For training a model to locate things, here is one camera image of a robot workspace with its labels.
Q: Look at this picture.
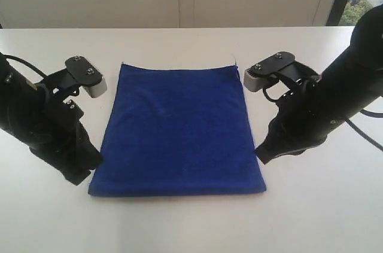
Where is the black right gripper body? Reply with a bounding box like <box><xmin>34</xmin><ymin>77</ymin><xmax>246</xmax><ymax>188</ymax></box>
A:
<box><xmin>269</xmin><ymin>85</ymin><xmax>338</xmax><ymax>155</ymax></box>

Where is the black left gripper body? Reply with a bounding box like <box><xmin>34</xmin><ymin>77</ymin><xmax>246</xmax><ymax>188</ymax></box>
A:
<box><xmin>28</xmin><ymin>97</ymin><xmax>84</xmax><ymax>170</ymax></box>

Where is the blue towel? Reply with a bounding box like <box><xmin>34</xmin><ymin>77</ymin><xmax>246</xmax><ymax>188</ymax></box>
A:
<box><xmin>89</xmin><ymin>64</ymin><xmax>266</xmax><ymax>197</ymax></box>

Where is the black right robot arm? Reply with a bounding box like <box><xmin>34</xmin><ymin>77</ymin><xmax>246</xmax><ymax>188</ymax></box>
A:
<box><xmin>244</xmin><ymin>6</ymin><xmax>382</xmax><ymax>164</ymax></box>

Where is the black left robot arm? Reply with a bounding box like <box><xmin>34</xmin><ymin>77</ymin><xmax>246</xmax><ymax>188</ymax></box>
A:
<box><xmin>1</xmin><ymin>54</ymin><xmax>107</xmax><ymax>185</ymax></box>

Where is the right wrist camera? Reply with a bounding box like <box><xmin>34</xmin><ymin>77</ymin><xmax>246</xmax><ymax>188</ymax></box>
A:
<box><xmin>243</xmin><ymin>51</ymin><xmax>320</xmax><ymax>93</ymax></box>

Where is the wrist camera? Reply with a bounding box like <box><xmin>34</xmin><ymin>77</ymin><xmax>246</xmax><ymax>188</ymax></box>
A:
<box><xmin>243</xmin><ymin>51</ymin><xmax>320</xmax><ymax>93</ymax></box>
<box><xmin>65</xmin><ymin>56</ymin><xmax>107</xmax><ymax>98</ymax></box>

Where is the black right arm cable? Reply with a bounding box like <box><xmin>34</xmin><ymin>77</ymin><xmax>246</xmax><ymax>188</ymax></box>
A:
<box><xmin>344</xmin><ymin>109</ymin><xmax>383</xmax><ymax>148</ymax></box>

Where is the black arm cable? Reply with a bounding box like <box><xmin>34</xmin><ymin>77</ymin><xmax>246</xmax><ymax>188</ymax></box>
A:
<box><xmin>2</xmin><ymin>54</ymin><xmax>51</xmax><ymax>86</ymax></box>
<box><xmin>344</xmin><ymin>109</ymin><xmax>383</xmax><ymax>148</ymax></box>

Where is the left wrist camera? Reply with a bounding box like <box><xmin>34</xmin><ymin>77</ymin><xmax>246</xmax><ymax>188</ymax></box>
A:
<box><xmin>65</xmin><ymin>56</ymin><xmax>107</xmax><ymax>98</ymax></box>

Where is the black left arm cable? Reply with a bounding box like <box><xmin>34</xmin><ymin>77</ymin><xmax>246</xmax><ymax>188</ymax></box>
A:
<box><xmin>2</xmin><ymin>54</ymin><xmax>51</xmax><ymax>86</ymax></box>

